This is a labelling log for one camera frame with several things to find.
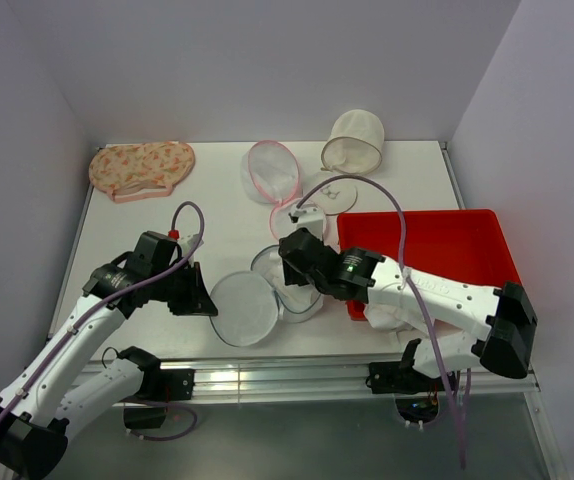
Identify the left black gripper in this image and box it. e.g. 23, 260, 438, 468
150, 261, 217, 315

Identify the white bra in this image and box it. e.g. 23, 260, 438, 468
363, 304, 428, 335
252, 251, 324, 323

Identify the grey-trimmed white mesh laundry bag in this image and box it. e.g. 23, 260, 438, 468
209, 244, 324, 348

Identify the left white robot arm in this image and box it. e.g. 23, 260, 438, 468
0, 231, 218, 479

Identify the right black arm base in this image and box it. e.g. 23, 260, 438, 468
365, 361, 445, 425

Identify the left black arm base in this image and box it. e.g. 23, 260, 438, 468
123, 368, 198, 442

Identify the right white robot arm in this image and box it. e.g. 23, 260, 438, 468
279, 228, 537, 390

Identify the white bra in tray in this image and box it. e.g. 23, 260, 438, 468
363, 304, 428, 335

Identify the pink-trimmed white mesh laundry bag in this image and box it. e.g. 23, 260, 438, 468
240, 140, 304, 240

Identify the beige mesh laundry bag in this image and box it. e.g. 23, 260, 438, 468
300, 107, 385, 211

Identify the orange floral laundry bag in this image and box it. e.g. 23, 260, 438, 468
88, 141, 196, 204

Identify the red plastic tray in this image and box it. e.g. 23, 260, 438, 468
335, 208, 530, 321

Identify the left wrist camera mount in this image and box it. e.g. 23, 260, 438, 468
168, 229, 203, 263

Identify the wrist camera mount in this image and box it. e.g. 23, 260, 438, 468
168, 229, 203, 263
287, 199, 326, 240

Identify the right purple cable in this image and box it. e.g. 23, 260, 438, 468
297, 174, 473, 471

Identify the purple cable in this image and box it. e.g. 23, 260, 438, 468
0, 200, 205, 480
297, 174, 473, 471

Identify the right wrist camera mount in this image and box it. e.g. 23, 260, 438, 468
287, 199, 326, 240

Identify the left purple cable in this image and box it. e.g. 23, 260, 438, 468
0, 200, 205, 480

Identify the aluminium mounting rail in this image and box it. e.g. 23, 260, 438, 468
14, 352, 541, 411

